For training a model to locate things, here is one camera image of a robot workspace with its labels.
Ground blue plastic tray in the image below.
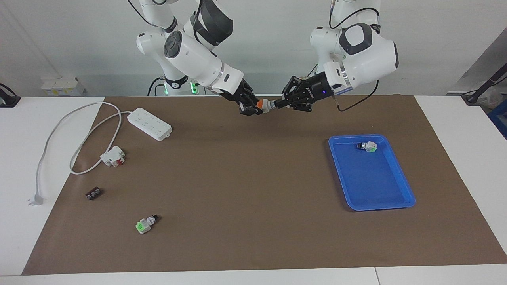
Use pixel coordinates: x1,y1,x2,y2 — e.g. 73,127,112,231
328,134,416,212

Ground black base cable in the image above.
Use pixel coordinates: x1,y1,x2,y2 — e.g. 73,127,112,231
147,76,165,97

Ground selector switch with orange block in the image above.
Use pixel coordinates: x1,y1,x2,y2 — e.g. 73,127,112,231
257,99,278,114

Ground selector switch bright green block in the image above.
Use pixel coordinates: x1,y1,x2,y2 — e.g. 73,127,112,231
135,214,160,235

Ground white packaging boxes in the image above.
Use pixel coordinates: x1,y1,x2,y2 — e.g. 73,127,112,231
41,76,86,96

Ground white and red terminal block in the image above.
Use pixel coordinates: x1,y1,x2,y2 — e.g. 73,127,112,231
99,145,126,168

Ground black stand with rod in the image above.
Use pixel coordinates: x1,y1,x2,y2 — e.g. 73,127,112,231
461,63,507,106

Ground white power cable with plug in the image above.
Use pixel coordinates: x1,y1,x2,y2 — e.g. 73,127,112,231
28,101,133,207

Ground brown paper table mat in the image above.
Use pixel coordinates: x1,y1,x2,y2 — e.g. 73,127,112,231
22,94,507,276

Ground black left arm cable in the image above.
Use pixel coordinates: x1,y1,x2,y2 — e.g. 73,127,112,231
328,0,381,112

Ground blue crate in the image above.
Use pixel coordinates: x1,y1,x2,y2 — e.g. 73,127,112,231
488,99,507,139

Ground black clamp mount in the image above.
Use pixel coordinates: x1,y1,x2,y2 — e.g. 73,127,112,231
0,83,21,108

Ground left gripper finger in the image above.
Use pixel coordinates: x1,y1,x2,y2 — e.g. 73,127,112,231
282,76,309,101
273,98,313,113

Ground white power strip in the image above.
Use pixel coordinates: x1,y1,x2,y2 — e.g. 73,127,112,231
127,107,173,141

